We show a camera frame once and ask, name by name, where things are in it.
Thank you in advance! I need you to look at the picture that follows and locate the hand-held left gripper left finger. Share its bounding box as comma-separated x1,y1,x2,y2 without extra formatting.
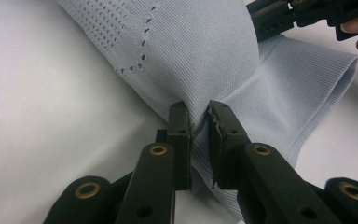
167,101,195,191

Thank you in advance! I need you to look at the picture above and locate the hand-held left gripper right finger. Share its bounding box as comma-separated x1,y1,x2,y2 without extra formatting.
207,100,253,190

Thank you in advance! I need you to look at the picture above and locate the white table mat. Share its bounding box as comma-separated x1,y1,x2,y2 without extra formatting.
0,0,358,224

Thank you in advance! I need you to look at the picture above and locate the light blue knit garment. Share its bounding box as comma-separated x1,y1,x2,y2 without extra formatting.
55,0,358,224

